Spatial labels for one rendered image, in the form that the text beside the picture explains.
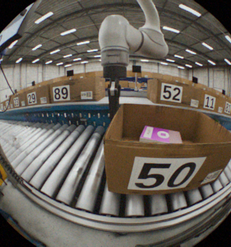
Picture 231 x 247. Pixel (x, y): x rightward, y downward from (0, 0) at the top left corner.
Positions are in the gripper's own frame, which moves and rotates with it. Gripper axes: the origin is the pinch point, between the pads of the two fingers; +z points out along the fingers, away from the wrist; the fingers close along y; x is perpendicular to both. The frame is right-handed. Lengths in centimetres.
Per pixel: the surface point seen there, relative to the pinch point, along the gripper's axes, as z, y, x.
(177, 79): -71, -481, 287
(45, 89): -16, -29, -60
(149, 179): 2.3, 20.4, 9.3
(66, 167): 11.6, 12.8, -16.1
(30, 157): 10.9, 15.2, -36.3
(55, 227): 85, 42, -49
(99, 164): 10.7, 9.2, -4.2
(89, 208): 11.2, 25.6, -3.4
